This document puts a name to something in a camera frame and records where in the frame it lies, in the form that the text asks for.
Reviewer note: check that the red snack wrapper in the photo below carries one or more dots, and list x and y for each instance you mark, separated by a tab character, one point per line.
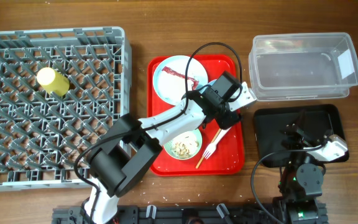
194	82

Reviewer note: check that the yellow plastic cup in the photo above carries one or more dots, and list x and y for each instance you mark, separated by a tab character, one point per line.
52	81

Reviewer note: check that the white napkin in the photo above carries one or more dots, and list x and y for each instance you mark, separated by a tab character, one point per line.
171	88

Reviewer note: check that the green bowl with food scraps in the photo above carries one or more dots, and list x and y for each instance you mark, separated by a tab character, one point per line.
184	146

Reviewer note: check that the light blue plate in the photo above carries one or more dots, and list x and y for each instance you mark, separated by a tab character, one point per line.
178	63

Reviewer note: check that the wooden chopstick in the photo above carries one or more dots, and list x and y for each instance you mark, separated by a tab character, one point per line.
200	161

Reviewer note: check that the red plastic tray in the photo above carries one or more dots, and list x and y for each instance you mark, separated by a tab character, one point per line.
228	157

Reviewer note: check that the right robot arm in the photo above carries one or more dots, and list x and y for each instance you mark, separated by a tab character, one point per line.
301	182

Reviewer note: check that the white plastic fork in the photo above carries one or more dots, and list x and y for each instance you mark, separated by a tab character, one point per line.
210	149

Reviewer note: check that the black plastic bin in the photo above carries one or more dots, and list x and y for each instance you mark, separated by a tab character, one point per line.
319	121

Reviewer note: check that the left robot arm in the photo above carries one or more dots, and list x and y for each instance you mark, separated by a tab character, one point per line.
121	158

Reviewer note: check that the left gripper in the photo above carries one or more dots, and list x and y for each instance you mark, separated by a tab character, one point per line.
229	121

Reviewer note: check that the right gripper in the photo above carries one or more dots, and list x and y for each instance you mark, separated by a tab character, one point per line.
300	141

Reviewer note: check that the light blue bowl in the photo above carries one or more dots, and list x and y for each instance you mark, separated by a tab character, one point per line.
211	82

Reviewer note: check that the clear plastic bin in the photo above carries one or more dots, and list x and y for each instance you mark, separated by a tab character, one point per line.
303	66

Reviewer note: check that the grey dishwasher rack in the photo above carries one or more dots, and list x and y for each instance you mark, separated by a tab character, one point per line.
41	134

